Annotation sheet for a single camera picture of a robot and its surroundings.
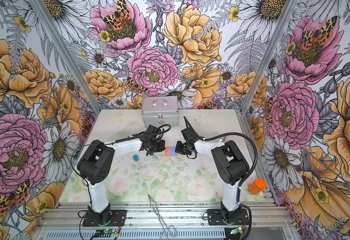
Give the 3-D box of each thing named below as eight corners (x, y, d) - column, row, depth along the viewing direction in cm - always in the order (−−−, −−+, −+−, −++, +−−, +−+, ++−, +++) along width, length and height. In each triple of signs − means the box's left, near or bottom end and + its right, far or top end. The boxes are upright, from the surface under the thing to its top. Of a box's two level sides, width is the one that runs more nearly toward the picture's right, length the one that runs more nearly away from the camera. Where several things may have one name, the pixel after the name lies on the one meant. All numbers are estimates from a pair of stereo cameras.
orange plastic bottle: (247, 195, 84) (255, 188, 75) (244, 186, 87) (252, 178, 78) (258, 195, 84) (267, 188, 75) (255, 186, 87) (264, 178, 78)
